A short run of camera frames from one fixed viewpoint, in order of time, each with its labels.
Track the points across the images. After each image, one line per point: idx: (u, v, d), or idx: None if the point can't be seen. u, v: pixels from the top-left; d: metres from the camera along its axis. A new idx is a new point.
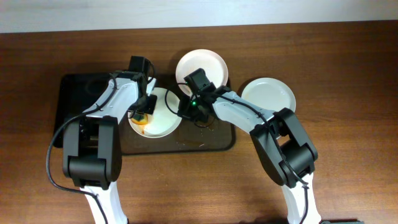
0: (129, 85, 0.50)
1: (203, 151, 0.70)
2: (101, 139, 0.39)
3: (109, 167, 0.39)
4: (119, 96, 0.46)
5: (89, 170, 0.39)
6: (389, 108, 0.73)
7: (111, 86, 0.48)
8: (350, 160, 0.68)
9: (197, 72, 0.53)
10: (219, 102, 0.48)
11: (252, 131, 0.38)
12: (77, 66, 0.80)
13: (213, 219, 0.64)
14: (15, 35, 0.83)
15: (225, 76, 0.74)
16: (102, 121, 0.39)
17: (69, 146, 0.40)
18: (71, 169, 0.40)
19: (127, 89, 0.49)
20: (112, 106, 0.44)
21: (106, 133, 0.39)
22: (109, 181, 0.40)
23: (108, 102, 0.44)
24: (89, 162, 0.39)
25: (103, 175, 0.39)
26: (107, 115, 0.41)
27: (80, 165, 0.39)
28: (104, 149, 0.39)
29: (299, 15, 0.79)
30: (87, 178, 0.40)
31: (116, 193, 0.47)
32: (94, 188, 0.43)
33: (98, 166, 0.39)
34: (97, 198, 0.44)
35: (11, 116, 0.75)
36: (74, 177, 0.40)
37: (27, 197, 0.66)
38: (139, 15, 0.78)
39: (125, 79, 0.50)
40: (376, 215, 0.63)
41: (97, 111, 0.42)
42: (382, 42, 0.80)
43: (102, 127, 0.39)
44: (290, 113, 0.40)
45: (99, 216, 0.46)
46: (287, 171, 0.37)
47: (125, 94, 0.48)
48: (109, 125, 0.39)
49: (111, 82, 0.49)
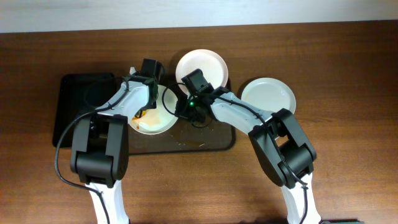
0: (141, 88, 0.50)
1: (203, 151, 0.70)
2: (111, 137, 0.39)
3: (115, 165, 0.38)
4: (130, 98, 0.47)
5: (96, 167, 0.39)
6: (388, 108, 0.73)
7: (124, 88, 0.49)
8: (350, 160, 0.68)
9: (194, 73, 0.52)
10: (216, 103, 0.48)
11: (250, 132, 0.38)
12: (76, 66, 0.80)
13: (214, 219, 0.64)
14: (15, 34, 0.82)
15: (225, 78, 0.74)
16: (112, 119, 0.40)
17: (78, 142, 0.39)
18: (78, 165, 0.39)
19: (138, 92, 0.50)
20: (123, 106, 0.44)
21: (115, 131, 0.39)
22: (114, 179, 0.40)
23: (120, 102, 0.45)
24: (96, 159, 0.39)
25: (109, 172, 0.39)
26: (118, 114, 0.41)
27: (87, 162, 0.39)
28: (112, 147, 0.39)
29: (299, 15, 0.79)
30: (92, 175, 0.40)
31: (120, 191, 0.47)
32: (99, 185, 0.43)
33: (104, 163, 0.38)
34: (102, 196, 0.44)
35: (10, 115, 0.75)
36: (80, 173, 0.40)
37: (27, 197, 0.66)
38: (139, 15, 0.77)
39: (137, 82, 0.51)
40: (375, 214, 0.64)
41: (109, 109, 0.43)
42: (382, 42, 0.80)
43: (112, 125, 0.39)
44: (288, 114, 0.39)
45: (101, 215, 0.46)
46: (286, 172, 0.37)
47: (136, 97, 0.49)
48: (119, 122, 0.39)
49: (123, 84, 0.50)
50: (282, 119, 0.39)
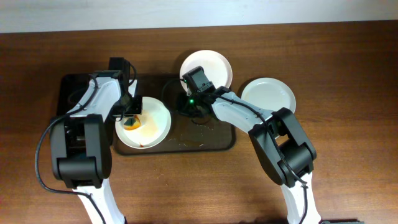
0: (111, 83, 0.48)
1: (202, 151, 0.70)
2: (89, 138, 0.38)
3: (99, 164, 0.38)
4: (101, 94, 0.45)
5: (81, 170, 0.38)
6: (388, 107, 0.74)
7: (92, 85, 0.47)
8: (349, 160, 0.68)
9: (196, 71, 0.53)
10: (217, 102, 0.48)
11: (250, 130, 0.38)
12: (76, 66, 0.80)
13: (213, 220, 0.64)
14: (15, 35, 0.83)
15: (228, 80, 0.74)
16: (87, 120, 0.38)
17: (56, 147, 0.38)
18: (61, 171, 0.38)
19: (108, 88, 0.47)
20: (96, 104, 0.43)
21: (92, 131, 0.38)
22: (101, 178, 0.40)
23: (91, 101, 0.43)
24: (79, 162, 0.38)
25: (94, 172, 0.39)
26: (92, 114, 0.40)
27: (70, 165, 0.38)
28: (91, 147, 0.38)
29: (298, 15, 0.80)
30: (78, 178, 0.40)
31: (110, 192, 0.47)
32: (86, 188, 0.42)
33: (88, 164, 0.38)
34: (91, 197, 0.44)
35: (10, 115, 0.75)
36: (64, 178, 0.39)
37: (26, 197, 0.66)
38: (139, 16, 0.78)
39: (106, 78, 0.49)
40: (375, 214, 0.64)
41: (81, 111, 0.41)
42: (382, 42, 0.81)
43: (87, 126, 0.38)
44: (288, 112, 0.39)
45: (95, 216, 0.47)
46: (286, 170, 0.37)
47: (107, 93, 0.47)
48: (94, 122, 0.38)
49: (91, 81, 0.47)
50: (282, 117, 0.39)
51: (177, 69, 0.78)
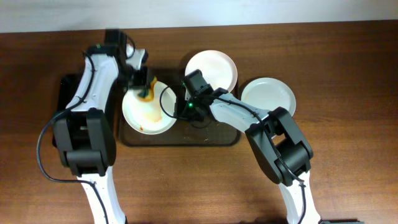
0: (107, 63, 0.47)
1: (207, 145, 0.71)
2: (92, 131, 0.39)
3: (105, 154, 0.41)
4: (99, 78, 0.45)
5: (87, 159, 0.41)
6: (388, 107, 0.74)
7: (89, 67, 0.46)
8: (350, 160, 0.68)
9: (193, 74, 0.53)
10: (215, 104, 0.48)
11: (247, 130, 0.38)
12: (76, 66, 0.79)
13: (213, 219, 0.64)
14: (15, 34, 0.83)
15: (234, 77, 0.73)
16: (90, 114, 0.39)
17: (61, 140, 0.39)
18: (68, 160, 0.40)
19: (106, 69, 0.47)
20: (95, 94, 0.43)
21: (96, 125, 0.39)
22: (106, 166, 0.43)
23: (90, 90, 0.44)
24: (85, 152, 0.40)
25: (100, 161, 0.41)
26: (93, 108, 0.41)
27: (77, 156, 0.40)
28: (96, 140, 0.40)
29: (298, 15, 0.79)
30: (84, 166, 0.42)
31: (112, 183, 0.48)
32: (91, 176, 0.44)
33: (94, 154, 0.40)
34: (95, 186, 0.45)
35: (10, 114, 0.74)
36: (71, 168, 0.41)
37: (26, 196, 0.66)
38: (139, 15, 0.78)
39: (102, 57, 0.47)
40: (375, 215, 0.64)
41: (81, 103, 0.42)
42: (382, 42, 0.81)
43: (91, 121, 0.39)
44: (285, 112, 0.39)
45: (97, 208, 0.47)
46: (283, 169, 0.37)
47: (105, 75, 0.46)
48: (97, 117, 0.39)
49: (87, 63, 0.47)
50: (278, 117, 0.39)
51: (178, 69, 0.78)
